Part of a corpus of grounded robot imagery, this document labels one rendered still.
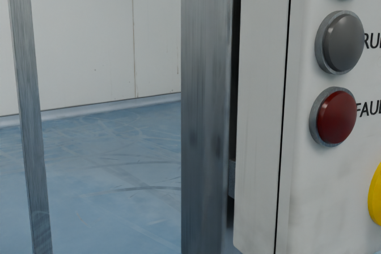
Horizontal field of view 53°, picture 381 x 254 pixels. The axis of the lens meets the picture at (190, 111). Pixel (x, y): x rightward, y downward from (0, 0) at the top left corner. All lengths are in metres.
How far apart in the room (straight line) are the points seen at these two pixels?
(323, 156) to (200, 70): 0.10
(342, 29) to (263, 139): 0.07
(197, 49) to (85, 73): 4.03
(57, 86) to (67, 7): 0.81
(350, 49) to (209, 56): 0.09
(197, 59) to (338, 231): 0.13
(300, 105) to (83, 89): 4.13
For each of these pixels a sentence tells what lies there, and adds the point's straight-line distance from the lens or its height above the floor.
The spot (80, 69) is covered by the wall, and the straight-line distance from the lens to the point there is 4.26.
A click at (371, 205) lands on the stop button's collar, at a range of 0.25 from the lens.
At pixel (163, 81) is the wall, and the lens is 4.79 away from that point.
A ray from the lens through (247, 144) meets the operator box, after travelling 0.22.
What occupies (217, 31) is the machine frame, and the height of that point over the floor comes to 0.98.
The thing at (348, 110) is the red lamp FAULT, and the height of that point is 0.94.
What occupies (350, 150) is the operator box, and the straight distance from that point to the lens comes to 0.22.
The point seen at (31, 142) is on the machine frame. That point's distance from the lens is 1.35.
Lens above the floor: 0.98
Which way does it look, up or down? 13 degrees down
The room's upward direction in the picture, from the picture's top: straight up
